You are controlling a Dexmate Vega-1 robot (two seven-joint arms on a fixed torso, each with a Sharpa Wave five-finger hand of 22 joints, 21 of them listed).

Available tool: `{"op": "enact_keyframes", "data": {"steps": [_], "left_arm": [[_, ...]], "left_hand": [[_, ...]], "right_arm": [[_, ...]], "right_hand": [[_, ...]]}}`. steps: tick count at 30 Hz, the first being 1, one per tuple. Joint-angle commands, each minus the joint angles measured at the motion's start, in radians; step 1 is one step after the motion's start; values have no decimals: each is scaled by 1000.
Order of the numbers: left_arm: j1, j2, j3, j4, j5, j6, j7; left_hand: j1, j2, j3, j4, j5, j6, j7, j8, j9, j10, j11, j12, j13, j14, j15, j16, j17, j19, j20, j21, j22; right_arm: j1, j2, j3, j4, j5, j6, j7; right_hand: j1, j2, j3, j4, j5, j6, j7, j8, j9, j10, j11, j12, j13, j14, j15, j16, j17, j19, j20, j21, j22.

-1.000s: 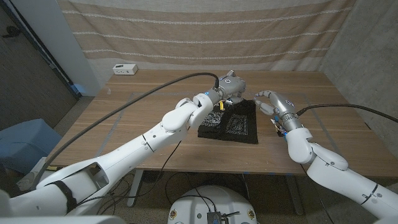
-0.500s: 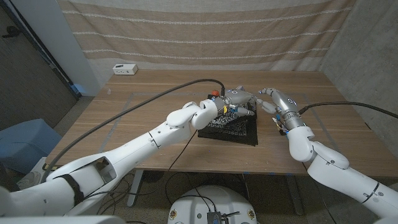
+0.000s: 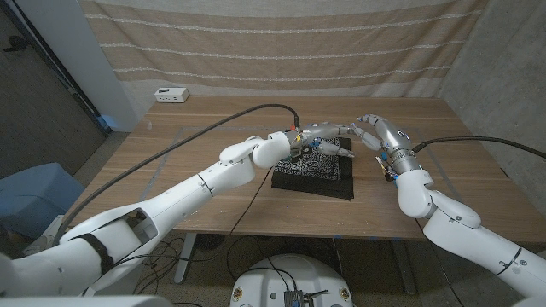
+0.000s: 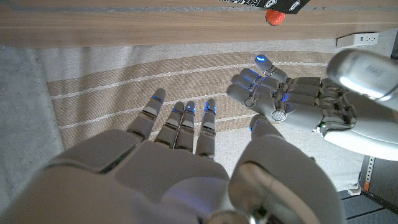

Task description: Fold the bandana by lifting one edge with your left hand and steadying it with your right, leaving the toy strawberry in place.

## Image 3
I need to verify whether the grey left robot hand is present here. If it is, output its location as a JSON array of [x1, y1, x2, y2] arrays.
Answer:
[[283, 121, 363, 159]]

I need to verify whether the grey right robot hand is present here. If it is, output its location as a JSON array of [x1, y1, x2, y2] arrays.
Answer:
[[351, 113, 423, 175]]

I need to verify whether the black paisley bandana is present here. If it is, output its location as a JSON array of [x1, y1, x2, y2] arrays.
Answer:
[[270, 136, 356, 201]]

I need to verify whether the beige striped backdrop cloth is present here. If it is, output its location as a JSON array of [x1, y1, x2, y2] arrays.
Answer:
[[78, 0, 491, 98]]

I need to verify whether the grey table leg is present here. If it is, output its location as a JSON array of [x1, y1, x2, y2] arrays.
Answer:
[[390, 239, 418, 296], [173, 233, 198, 285]]

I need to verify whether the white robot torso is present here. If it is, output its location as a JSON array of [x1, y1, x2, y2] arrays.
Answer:
[[229, 253, 354, 307]]

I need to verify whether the white power strip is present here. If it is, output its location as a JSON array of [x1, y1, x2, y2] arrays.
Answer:
[[154, 87, 190, 104]]

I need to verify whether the grey torso device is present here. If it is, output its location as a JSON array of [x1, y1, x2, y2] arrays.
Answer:
[[283, 289, 305, 307]]

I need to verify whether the blue upholstered seat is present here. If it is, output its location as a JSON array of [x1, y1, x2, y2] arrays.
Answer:
[[0, 161, 85, 240]]

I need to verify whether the white printed floor sheet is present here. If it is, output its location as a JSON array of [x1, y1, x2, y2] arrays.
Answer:
[[23, 214, 67, 257]]

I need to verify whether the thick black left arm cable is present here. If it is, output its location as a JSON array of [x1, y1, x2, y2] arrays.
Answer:
[[50, 102, 300, 248]]

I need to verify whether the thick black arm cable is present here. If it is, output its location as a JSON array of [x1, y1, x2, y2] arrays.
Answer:
[[411, 135, 546, 161], [50, 102, 300, 248]]

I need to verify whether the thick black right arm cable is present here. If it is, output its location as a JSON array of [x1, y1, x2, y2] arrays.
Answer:
[[411, 135, 546, 161]]

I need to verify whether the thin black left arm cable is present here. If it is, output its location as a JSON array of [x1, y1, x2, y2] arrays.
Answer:
[[228, 166, 275, 238]]

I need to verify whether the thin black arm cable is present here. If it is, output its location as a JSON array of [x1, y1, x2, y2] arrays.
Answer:
[[415, 219, 466, 307], [228, 166, 275, 238]]

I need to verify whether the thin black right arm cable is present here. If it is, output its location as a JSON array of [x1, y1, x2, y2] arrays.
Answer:
[[415, 219, 466, 307]]

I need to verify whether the black floor cable bundle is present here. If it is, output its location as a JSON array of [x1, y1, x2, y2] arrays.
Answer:
[[127, 236, 201, 307]]

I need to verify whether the black door frame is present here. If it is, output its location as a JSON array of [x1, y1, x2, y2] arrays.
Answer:
[[0, 0, 113, 136]]

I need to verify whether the black door handle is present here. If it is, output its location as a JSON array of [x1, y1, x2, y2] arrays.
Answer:
[[2, 34, 29, 53]]

